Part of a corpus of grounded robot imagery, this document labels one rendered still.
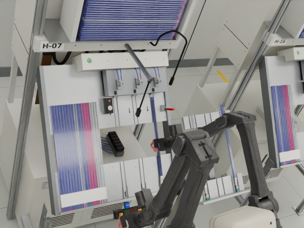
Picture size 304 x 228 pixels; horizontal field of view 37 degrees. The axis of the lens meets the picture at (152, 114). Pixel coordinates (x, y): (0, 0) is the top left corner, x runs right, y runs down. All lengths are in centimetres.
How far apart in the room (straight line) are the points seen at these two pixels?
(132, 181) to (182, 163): 93
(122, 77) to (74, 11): 46
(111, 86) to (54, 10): 45
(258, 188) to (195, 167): 50
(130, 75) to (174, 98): 208
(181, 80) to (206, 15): 69
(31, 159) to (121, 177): 53
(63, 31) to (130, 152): 93
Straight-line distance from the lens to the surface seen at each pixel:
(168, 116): 250
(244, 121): 186
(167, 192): 161
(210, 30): 478
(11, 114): 284
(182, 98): 444
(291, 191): 408
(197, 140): 145
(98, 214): 302
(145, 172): 244
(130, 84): 234
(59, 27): 221
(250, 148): 188
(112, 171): 235
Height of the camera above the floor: 252
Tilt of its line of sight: 38 degrees down
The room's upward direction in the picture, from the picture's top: 21 degrees clockwise
